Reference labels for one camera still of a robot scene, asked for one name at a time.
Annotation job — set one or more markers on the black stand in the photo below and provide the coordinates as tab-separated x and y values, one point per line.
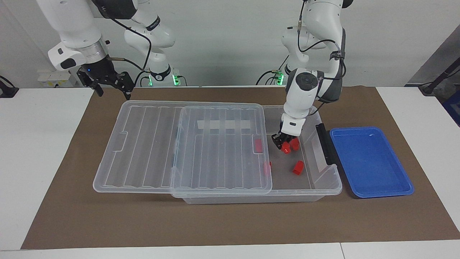
8	90
436	81

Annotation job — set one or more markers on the black box latch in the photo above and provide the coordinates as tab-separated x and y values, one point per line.
325	144

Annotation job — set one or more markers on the clear plastic lid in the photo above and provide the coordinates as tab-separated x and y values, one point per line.
151	151

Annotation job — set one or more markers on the blue plastic tray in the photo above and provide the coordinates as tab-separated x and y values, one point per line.
370	162

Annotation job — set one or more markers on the blue crate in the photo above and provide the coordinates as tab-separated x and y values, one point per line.
453	108

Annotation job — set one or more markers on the clear plastic storage box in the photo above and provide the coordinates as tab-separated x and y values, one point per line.
302	183

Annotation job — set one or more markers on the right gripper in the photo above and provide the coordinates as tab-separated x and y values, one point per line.
99	69

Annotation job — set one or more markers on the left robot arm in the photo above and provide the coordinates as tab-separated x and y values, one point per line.
300	97

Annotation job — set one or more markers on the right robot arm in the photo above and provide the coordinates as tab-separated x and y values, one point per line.
72	25

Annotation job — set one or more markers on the red block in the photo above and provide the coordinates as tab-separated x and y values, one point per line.
258	145
295	144
286	148
268	168
298	168

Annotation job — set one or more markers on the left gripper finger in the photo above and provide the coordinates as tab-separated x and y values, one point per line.
293	137
277	140

